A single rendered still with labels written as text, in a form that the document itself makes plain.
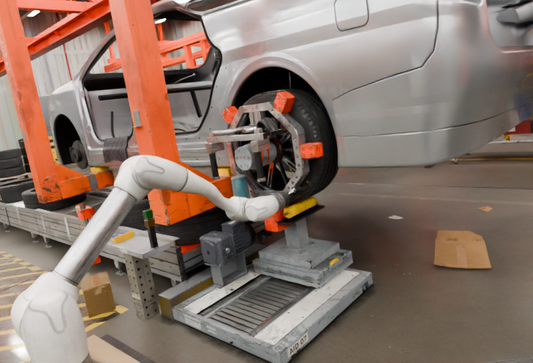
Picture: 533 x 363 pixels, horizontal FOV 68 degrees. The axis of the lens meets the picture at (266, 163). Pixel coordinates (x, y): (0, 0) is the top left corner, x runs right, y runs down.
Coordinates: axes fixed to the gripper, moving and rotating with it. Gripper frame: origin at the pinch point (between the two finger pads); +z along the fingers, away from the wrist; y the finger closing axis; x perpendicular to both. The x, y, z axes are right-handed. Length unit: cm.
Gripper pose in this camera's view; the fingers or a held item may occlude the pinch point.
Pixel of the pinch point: (303, 189)
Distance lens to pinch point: 212.8
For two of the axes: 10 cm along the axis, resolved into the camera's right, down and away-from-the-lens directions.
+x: -6.3, -6.9, 3.7
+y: 4.2, -6.9, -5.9
